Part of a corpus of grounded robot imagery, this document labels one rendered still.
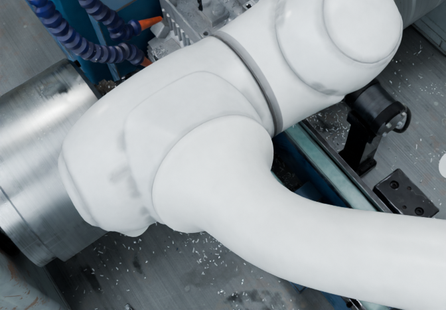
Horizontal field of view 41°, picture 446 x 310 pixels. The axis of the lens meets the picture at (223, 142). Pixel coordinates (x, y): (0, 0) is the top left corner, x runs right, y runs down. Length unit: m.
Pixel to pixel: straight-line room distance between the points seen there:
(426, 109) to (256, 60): 0.79
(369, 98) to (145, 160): 0.56
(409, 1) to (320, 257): 0.68
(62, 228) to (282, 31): 0.46
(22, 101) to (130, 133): 0.42
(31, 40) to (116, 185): 0.95
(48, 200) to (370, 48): 0.48
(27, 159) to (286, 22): 0.44
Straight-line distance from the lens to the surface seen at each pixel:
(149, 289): 1.06
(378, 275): 0.36
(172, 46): 0.93
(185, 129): 0.41
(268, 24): 0.47
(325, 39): 0.43
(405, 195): 1.06
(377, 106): 0.92
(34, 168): 0.79
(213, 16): 0.89
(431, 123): 1.20
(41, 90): 0.83
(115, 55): 0.76
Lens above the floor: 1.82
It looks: 64 degrees down
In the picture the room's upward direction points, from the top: 8 degrees counter-clockwise
